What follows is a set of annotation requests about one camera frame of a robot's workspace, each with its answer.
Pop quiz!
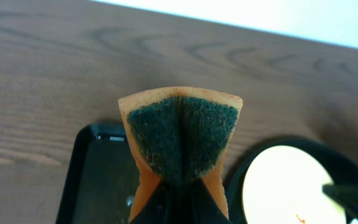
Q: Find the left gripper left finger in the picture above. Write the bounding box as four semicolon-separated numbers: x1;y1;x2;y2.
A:
129;182;178;224

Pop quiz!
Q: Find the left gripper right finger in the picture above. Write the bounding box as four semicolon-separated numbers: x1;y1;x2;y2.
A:
178;179;231;224

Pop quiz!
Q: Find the light blue plate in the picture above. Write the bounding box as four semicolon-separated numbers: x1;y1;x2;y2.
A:
349;218;358;224

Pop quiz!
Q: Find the orange green scrub sponge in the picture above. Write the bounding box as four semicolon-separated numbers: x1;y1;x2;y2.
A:
118;86;243;221

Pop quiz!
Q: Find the yellow plate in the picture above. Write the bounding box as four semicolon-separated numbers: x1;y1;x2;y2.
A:
242;146;347;224

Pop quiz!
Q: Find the black round tray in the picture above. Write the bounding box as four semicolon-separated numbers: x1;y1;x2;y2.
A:
224;136;358;224

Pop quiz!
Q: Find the black rectangular tray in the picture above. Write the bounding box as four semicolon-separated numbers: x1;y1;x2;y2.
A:
55;123;139;224

